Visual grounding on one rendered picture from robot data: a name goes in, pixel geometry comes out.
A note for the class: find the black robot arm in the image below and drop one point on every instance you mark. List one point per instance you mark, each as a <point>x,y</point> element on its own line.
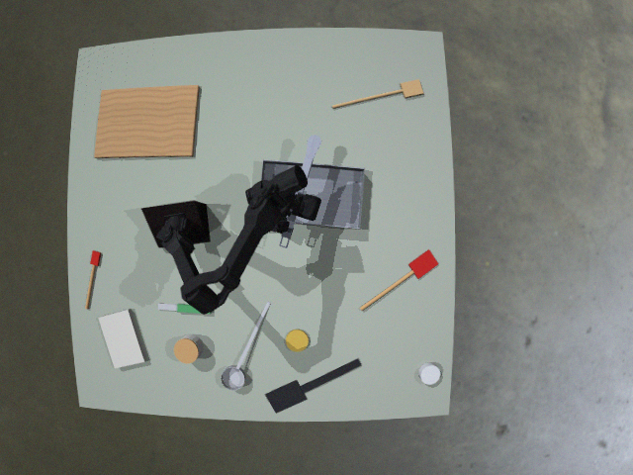
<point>260,218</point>

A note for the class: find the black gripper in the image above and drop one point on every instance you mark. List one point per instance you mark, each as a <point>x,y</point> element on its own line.
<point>304,206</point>

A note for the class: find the green flat bar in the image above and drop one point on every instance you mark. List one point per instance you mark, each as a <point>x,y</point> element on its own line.
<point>178,307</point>

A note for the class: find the white rectangular block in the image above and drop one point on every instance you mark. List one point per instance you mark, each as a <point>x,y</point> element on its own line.
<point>121,336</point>

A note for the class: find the wooden board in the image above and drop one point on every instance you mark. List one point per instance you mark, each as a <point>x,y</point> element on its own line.
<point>147,122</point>

